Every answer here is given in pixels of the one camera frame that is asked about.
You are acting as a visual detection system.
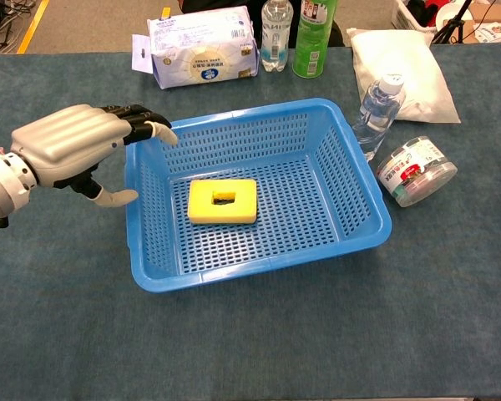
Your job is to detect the dark clothed person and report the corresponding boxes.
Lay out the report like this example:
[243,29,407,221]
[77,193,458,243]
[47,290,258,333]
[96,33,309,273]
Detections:
[179,0,344,49]

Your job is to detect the brown cardboard box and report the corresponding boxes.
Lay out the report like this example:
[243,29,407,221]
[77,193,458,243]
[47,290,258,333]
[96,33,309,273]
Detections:
[463,3,501,43]

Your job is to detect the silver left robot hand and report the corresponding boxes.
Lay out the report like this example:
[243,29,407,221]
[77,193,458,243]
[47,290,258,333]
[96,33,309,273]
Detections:
[10,104,180,209]

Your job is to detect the long yellow floor tape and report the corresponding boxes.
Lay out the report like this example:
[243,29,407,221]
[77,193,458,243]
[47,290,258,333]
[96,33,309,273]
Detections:
[16,0,50,54]

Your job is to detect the white powder-filled plastic bag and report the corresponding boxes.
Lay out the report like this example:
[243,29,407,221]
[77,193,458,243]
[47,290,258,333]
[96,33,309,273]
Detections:
[346,28,462,124]

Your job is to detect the clear round container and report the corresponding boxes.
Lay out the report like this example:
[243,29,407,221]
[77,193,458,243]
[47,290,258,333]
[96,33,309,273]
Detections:
[376,135,459,209]

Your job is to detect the green cylindrical can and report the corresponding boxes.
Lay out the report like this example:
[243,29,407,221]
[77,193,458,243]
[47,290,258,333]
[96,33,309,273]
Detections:
[291,0,338,79]

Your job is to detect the yellow sponge with rectangular hole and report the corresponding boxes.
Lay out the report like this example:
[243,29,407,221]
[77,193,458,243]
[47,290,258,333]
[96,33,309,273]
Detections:
[187,178,259,226]

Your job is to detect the black tripod stand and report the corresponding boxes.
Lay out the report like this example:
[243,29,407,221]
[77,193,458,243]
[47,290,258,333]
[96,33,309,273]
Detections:
[432,0,473,45]

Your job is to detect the lavender wet wipes pack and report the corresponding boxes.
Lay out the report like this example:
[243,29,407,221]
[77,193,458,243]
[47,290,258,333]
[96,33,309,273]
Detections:
[131,6,261,90]

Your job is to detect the white plastic crate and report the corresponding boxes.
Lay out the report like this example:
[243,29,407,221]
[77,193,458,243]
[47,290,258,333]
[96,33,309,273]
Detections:
[391,0,439,33]

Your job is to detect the small clear water bottle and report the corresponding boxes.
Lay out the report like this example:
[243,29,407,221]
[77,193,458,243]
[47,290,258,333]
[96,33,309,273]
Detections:
[350,74,407,162]

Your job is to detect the blue perforated plastic basket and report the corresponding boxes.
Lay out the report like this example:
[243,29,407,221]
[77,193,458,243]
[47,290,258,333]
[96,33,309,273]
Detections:
[124,98,393,293]

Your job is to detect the black floor cables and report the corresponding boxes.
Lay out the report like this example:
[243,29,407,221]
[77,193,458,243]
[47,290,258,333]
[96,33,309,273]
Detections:
[0,0,38,53]

